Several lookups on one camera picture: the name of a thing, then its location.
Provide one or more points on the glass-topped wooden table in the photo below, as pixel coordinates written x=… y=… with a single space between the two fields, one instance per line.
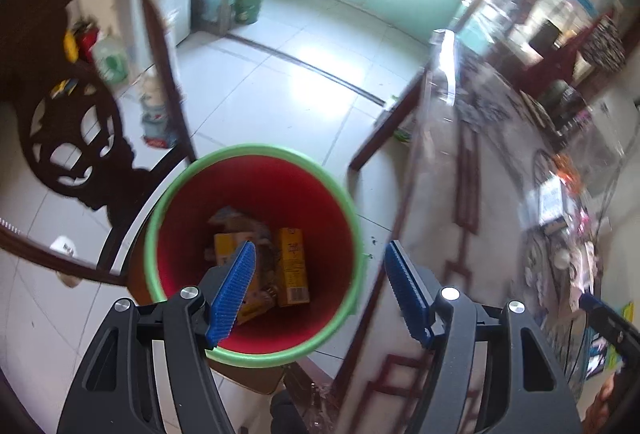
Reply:
x=490 y=194

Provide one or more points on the clear jug green label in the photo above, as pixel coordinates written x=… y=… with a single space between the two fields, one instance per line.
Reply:
x=111 y=61

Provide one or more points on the pink plastic wrapper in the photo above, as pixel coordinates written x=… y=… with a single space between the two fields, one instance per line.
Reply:
x=585 y=254

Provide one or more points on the yellow box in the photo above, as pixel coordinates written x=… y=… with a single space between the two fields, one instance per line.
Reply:
x=222 y=251

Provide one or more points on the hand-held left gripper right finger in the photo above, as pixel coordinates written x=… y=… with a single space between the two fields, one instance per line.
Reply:
x=407 y=289

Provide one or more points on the black white lettered bag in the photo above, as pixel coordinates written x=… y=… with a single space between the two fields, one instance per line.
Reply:
x=607 y=44

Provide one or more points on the orange snack packet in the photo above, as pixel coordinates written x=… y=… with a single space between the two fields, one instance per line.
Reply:
x=562 y=166

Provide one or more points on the small white packet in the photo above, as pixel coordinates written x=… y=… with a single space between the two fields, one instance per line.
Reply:
x=64 y=246

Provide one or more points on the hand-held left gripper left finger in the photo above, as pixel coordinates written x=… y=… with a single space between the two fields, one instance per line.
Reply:
x=232 y=289

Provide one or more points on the pinkish paper wrapper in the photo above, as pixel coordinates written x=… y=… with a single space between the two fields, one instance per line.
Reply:
x=240 y=221

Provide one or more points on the blue red labelled bottle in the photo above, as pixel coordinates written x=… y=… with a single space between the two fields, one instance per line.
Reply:
x=156 y=119

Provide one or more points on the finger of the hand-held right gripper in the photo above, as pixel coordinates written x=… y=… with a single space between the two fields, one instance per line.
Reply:
x=612 y=324

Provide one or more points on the carved dark wooden chair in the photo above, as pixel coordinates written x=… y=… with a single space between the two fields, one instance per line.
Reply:
x=30 y=14

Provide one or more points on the black handbag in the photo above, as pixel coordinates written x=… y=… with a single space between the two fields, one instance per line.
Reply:
x=544 y=38

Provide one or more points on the dark red hanging garment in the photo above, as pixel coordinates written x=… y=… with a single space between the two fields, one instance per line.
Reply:
x=547 y=69

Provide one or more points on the red bucket green rim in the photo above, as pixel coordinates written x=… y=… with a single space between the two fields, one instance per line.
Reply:
x=325 y=239

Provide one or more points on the yellow carton black print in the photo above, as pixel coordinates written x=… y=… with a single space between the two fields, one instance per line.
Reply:
x=292 y=264

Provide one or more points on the white blue milk carton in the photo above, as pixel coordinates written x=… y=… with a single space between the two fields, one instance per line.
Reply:
x=552 y=204

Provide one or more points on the yellow plastic container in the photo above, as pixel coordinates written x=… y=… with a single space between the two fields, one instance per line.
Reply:
x=71 y=46

